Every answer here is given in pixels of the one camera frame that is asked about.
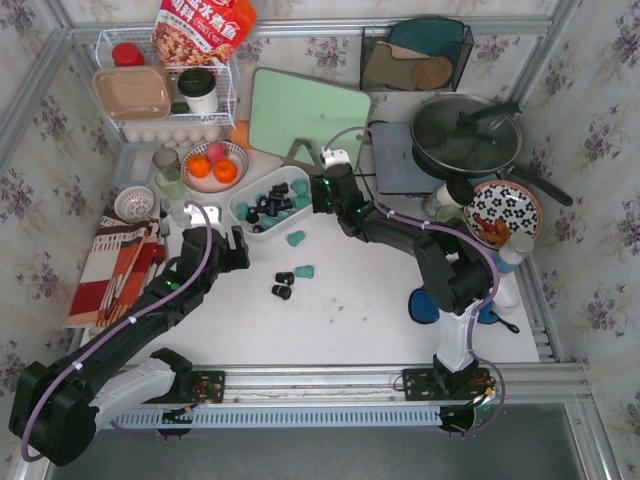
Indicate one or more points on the pink peach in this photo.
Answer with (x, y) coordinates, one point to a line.
(216, 152)

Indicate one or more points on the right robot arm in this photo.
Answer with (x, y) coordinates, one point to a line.
(458, 275)

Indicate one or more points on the orange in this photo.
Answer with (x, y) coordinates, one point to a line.
(225, 171)
(198, 166)

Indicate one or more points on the grey glass tumbler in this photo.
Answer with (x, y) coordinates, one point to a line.
(167, 162)

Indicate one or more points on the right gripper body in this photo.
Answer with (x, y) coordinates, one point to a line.
(329, 187)

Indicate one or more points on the teal capsule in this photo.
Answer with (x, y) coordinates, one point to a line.
(242, 210)
(268, 222)
(300, 186)
(284, 214)
(295, 238)
(306, 271)
(301, 202)

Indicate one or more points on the left orange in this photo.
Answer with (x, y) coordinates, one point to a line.
(198, 166)

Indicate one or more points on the orange sponge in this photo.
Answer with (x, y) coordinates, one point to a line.
(240, 134)

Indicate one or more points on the white round strainer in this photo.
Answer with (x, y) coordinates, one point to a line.
(134, 204)

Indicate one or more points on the red striped towel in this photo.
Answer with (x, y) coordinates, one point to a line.
(115, 270)

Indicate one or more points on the green cutting board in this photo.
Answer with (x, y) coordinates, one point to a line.
(286, 107)

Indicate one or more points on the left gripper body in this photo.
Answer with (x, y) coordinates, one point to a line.
(228, 250)

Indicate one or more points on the grey induction cooker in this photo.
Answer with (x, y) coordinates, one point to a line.
(399, 174)

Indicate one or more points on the right orange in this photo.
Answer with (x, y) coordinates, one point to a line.
(225, 171)

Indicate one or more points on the fruit bowl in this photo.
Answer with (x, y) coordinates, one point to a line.
(209, 184)

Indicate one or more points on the grey blue oven mitt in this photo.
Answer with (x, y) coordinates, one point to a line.
(422, 310)

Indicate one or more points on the silver fork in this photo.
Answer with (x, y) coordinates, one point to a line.
(164, 227)

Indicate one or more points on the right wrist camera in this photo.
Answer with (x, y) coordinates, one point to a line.
(333, 157)

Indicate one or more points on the clear glass tumbler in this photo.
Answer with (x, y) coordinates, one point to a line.
(175, 210)

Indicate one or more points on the green glass tumbler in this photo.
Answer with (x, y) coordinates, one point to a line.
(173, 189)

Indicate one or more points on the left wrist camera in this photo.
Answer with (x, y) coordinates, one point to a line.
(198, 215)

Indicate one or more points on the white storage basket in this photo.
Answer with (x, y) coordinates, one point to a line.
(248, 195)

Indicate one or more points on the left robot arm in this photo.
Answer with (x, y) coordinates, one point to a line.
(58, 409)

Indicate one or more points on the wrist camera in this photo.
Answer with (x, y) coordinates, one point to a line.
(198, 215)
(333, 157)

